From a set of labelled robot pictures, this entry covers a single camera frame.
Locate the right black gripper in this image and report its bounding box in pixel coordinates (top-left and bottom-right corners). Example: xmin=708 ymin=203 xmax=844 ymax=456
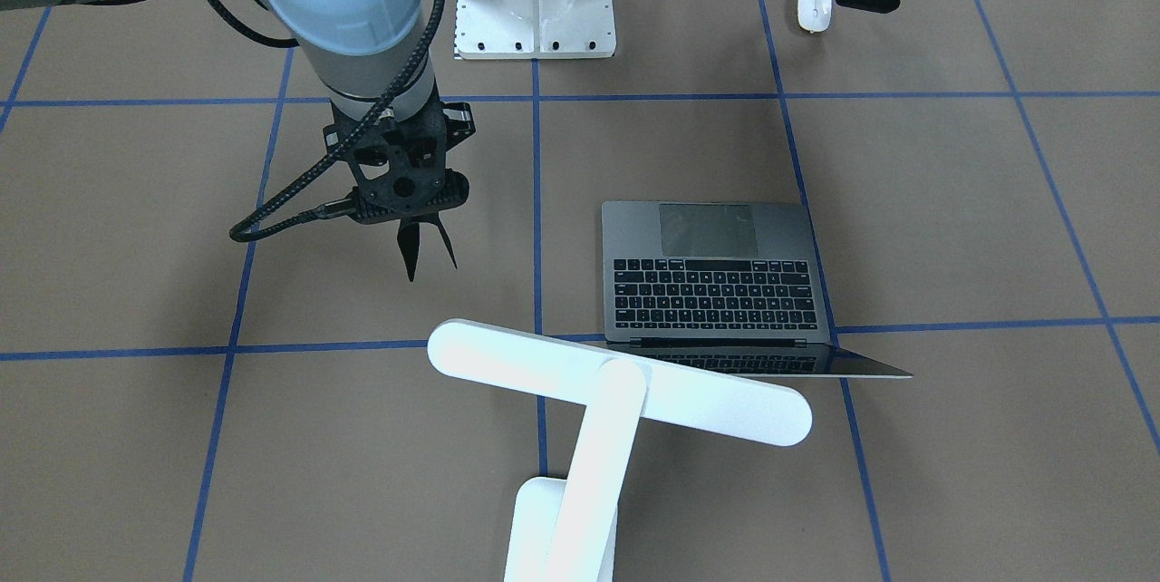
xmin=324 ymin=96 xmax=476 ymax=282

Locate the grey laptop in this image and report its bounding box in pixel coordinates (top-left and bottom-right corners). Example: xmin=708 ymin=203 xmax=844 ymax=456
xmin=601 ymin=201 xmax=908 ymax=379

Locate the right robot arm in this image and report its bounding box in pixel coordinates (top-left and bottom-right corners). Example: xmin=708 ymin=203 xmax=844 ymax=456
xmin=1 ymin=0 xmax=474 ymax=279

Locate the white desk lamp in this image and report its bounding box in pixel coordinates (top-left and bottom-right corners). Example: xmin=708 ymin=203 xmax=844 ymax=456
xmin=427 ymin=319 xmax=813 ymax=581

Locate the white computer mouse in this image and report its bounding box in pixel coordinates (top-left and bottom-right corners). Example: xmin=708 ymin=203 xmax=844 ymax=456
xmin=797 ymin=0 xmax=834 ymax=34

